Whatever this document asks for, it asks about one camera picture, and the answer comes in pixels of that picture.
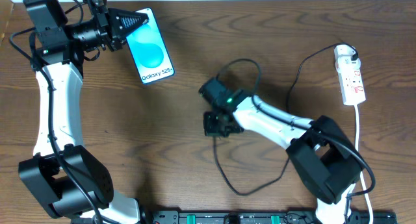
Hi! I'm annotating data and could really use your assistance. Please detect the blue Galaxy smartphone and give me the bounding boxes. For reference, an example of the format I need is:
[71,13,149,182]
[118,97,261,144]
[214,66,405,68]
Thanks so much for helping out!
[127,8,175,84]

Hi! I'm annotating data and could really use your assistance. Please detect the black charger cable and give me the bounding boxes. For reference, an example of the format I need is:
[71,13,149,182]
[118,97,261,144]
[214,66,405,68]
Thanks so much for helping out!
[212,42,359,197]

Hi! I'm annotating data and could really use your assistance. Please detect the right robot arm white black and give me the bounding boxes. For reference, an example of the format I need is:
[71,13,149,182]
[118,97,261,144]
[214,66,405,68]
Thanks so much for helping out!
[199,77,364,223]

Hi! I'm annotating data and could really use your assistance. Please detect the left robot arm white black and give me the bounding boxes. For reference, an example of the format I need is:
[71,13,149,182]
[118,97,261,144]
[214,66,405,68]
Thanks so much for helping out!
[18,0,153,223]

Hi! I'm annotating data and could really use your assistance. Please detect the white charger plug adapter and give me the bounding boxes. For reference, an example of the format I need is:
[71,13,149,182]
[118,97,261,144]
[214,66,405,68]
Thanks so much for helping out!
[335,56,361,73]

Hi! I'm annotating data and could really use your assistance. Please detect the white power strip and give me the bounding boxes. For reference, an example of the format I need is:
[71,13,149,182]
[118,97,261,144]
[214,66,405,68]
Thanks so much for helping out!
[334,44,366,106]

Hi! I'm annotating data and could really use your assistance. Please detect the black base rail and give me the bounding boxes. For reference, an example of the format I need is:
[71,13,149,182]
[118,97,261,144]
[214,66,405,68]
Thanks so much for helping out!
[70,209,398,224]

